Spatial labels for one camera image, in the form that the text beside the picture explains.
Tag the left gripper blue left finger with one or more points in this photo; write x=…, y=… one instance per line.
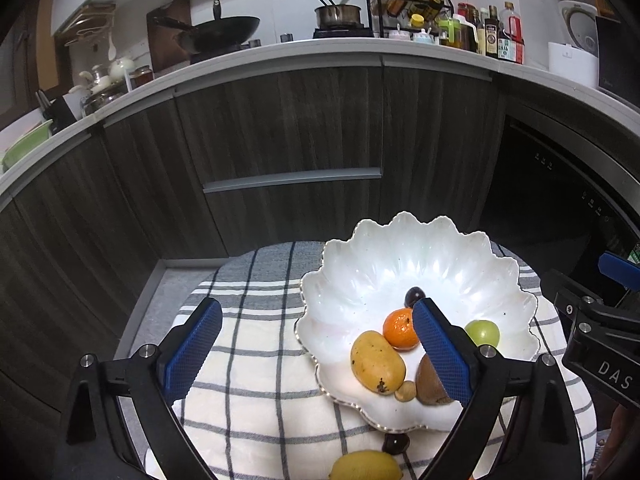
x=97, y=443

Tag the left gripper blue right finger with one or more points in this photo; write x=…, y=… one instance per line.
x=541, y=440

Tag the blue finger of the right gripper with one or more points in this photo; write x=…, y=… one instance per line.
x=618, y=268

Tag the green apple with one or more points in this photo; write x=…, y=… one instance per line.
x=483, y=332

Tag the brown kiwi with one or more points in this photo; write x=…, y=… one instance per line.
x=429, y=388

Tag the yellow mango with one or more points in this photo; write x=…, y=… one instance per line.
x=376, y=364

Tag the orange mandarin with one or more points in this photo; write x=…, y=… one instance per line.
x=398, y=330

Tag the dark purple plum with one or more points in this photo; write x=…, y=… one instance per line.
x=413, y=295

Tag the person's right hand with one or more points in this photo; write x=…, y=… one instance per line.
x=622, y=422

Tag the black dishwasher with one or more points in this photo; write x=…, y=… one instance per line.
x=552, y=210

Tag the checkered white blue cloth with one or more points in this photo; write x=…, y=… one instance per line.
x=255, y=410

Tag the dark cherry near bowl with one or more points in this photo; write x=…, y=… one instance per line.
x=395, y=444

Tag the yellow lemon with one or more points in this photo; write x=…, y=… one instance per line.
x=366, y=465

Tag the black microwave oven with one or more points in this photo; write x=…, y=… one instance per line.
x=618, y=61

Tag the red label sauce bottle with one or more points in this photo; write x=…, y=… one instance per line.
x=511, y=47

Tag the white scalloped ceramic bowl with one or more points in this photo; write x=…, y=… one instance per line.
x=362, y=280

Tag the dark soy sauce bottle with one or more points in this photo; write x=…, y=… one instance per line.
x=492, y=26

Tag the green dish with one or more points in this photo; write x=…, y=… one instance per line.
x=25, y=144

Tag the yellow lid jar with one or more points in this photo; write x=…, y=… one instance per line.
x=417, y=21

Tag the white teapot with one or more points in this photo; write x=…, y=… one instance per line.
x=120, y=68

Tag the steel saucepan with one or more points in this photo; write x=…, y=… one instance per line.
x=334, y=15

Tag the black wok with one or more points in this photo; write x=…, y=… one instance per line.
x=217, y=34

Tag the grey drawer handle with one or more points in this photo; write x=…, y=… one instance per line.
x=293, y=178

